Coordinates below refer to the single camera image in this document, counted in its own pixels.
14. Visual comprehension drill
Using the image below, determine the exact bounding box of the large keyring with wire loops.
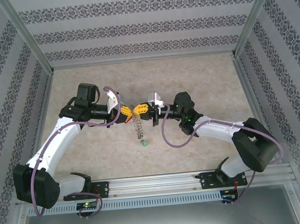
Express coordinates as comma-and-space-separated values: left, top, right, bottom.
130, 103, 145, 140

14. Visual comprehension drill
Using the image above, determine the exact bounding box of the small circuit board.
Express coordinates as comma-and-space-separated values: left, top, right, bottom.
76, 201, 98, 211
221, 188, 239, 199

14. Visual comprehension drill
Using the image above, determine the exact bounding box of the grey metal sheet panel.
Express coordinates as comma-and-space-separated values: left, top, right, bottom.
18, 195, 300, 224

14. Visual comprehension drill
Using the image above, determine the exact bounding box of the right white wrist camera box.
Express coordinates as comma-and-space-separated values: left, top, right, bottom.
147, 91, 165, 109

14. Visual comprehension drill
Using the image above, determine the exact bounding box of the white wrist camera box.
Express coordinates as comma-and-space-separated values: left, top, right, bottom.
147, 91, 165, 109
104, 88, 126, 115

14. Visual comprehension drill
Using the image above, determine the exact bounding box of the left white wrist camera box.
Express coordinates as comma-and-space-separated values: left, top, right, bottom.
104, 88, 126, 115

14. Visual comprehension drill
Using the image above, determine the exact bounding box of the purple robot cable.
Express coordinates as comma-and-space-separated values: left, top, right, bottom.
23, 85, 130, 223
159, 94, 288, 211

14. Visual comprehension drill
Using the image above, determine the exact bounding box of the aluminium back rail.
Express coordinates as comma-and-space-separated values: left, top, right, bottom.
50, 48, 237, 71

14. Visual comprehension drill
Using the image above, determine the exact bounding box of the aluminium side rail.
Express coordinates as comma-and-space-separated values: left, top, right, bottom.
16, 71, 64, 186
233, 52, 283, 167

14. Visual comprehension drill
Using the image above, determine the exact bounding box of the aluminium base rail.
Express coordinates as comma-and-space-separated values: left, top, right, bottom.
14, 162, 294, 206

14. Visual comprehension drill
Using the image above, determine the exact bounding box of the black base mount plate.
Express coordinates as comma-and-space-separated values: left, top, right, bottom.
199, 168, 248, 190
62, 181, 111, 202

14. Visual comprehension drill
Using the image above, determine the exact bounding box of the aluminium frame post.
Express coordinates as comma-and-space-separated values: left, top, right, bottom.
228, 0, 283, 59
0, 0, 55, 78

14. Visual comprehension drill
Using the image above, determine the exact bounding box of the slotted grey cable duct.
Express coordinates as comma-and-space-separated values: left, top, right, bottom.
26, 191, 222, 217

